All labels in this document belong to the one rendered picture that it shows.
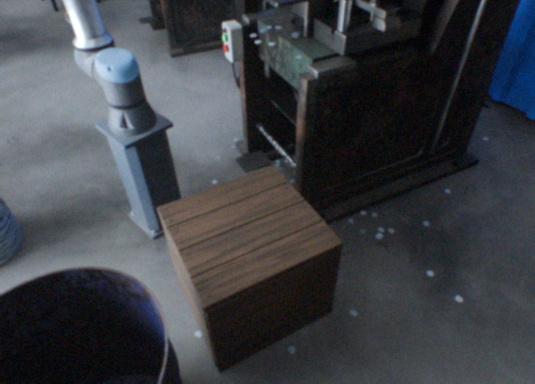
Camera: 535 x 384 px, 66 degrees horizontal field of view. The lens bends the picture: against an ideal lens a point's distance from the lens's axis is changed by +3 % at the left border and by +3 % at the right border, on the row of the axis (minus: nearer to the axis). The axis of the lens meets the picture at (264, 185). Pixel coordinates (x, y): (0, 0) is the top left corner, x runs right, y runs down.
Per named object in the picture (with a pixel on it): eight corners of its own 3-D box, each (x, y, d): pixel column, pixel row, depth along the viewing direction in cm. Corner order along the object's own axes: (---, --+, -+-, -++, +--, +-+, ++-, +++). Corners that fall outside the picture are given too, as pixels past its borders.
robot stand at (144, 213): (154, 240, 154) (123, 146, 124) (127, 216, 164) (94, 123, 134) (192, 215, 164) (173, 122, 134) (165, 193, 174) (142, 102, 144)
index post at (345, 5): (341, 32, 122) (345, -2, 116) (335, 29, 125) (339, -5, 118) (349, 30, 123) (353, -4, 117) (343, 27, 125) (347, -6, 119)
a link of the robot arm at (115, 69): (117, 110, 121) (103, 68, 112) (97, 94, 129) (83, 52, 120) (153, 96, 127) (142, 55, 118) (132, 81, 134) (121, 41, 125)
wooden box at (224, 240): (218, 374, 117) (205, 307, 93) (176, 276, 142) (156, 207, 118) (332, 312, 130) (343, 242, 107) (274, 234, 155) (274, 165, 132)
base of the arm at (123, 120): (126, 141, 126) (117, 114, 119) (101, 123, 134) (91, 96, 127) (165, 122, 134) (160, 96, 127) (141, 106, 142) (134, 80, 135)
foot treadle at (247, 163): (245, 181, 162) (244, 171, 159) (236, 167, 169) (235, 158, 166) (364, 141, 181) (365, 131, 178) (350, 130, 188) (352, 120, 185)
